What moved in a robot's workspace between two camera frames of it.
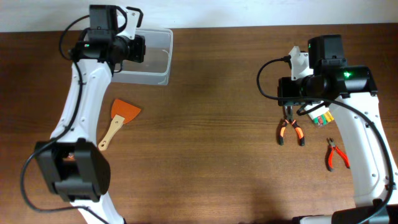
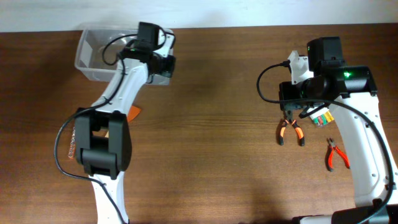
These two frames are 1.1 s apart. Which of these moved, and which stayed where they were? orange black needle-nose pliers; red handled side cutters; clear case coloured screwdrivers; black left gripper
Moved: black left gripper
Stayed: clear case coloured screwdrivers; orange black needle-nose pliers; red handled side cutters
